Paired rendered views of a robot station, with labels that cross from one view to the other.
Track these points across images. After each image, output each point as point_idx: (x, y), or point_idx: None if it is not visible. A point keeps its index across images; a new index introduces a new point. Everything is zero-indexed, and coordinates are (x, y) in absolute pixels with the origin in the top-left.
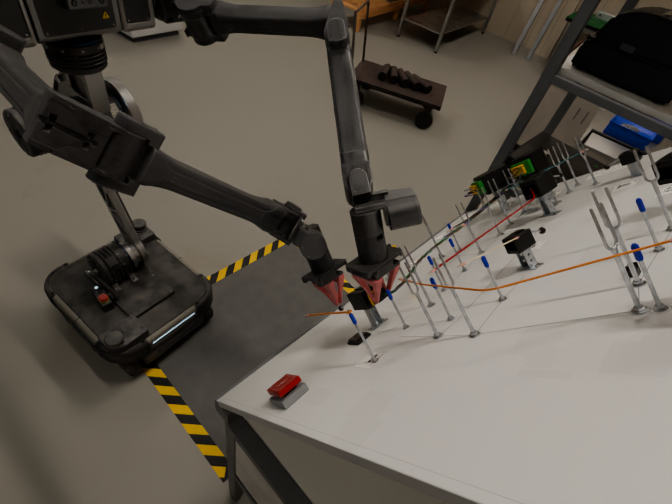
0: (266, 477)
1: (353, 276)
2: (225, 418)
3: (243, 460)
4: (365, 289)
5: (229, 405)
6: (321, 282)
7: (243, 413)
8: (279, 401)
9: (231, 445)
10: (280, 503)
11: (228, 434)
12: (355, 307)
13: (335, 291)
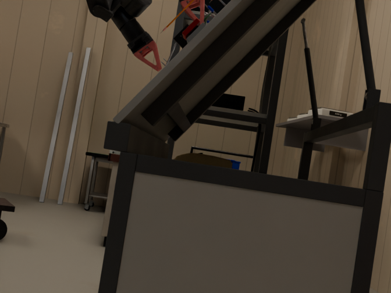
0: (191, 166)
1: (182, 2)
2: (124, 138)
3: (144, 214)
4: (192, 13)
5: (139, 91)
6: (149, 35)
7: (165, 69)
8: (199, 25)
9: (123, 206)
10: (210, 203)
11: (122, 179)
12: (184, 43)
13: (157, 52)
